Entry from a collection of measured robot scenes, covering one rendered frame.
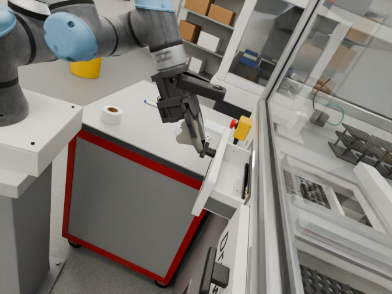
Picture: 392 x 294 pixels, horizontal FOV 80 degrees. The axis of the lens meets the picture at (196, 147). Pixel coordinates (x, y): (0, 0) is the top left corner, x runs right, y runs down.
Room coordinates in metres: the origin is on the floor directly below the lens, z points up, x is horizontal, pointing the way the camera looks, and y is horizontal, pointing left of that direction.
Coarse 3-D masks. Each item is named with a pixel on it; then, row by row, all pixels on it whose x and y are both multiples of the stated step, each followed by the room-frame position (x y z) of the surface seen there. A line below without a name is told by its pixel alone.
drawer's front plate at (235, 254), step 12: (240, 204) 0.35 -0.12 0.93; (240, 216) 0.32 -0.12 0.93; (228, 228) 0.34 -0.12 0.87; (240, 228) 0.29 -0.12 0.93; (228, 240) 0.30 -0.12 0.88; (240, 240) 0.27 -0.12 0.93; (228, 252) 0.27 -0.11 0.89; (240, 252) 0.24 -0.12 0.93; (228, 264) 0.24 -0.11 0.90; (240, 264) 0.22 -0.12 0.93; (240, 276) 0.21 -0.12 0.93; (228, 288) 0.19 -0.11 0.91; (240, 288) 0.19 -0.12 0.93
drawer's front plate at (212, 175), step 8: (224, 136) 0.60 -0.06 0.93; (224, 144) 0.56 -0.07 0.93; (216, 152) 0.50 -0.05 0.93; (216, 160) 0.47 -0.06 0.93; (216, 168) 0.44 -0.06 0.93; (208, 176) 0.40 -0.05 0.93; (216, 176) 0.41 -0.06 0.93; (208, 184) 0.39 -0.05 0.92; (200, 192) 0.41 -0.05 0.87; (208, 192) 0.39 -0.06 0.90; (200, 200) 0.39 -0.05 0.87; (200, 208) 0.39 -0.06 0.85
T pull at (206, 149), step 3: (207, 144) 0.55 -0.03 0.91; (204, 147) 0.53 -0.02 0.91; (207, 147) 0.54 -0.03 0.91; (204, 150) 0.52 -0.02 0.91; (207, 150) 0.52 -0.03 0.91; (210, 150) 0.53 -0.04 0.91; (213, 150) 0.54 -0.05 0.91; (201, 153) 0.50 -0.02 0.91; (204, 153) 0.50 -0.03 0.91; (207, 153) 0.52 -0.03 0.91; (210, 153) 0.52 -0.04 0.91; (213, 153) 0.52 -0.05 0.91; (201, 156) 0.50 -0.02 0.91; (210, 156) 0.52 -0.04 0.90; (213, 156) 0.52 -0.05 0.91
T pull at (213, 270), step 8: (208, 256) 0.23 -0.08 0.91; (208, 264) 0.22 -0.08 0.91; (216, 264) 0.22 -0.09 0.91; (208, 272) 0.21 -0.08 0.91; (216, 272) 0.21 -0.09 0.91; (224, 272) 0.21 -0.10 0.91; (208, 280) 0.19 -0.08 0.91; (216, 280) 0.20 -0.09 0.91; (224, 280) 0.20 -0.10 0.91; (200, 288) 0.18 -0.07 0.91; (208, 288) 0.18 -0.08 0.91; (224, 288) 0.20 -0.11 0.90
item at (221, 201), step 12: (228, 144) 0.64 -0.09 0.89; (228, 156) 0.64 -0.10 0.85; (240, 156) 0.64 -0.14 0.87; (228, 168) 0.61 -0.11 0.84; (240, 168) 0.63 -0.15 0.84; (216, 180) 0.52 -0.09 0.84; (228, 180) 0.54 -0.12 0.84; (240, 180) 0.57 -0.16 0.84; (216, 192) 0.40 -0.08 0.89; (228, 192) 0.49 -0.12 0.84; (240, 192) 0.51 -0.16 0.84; (216, 204) 0.40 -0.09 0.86; (228, 204) 0.40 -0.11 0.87; (228, 216) 0.40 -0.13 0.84
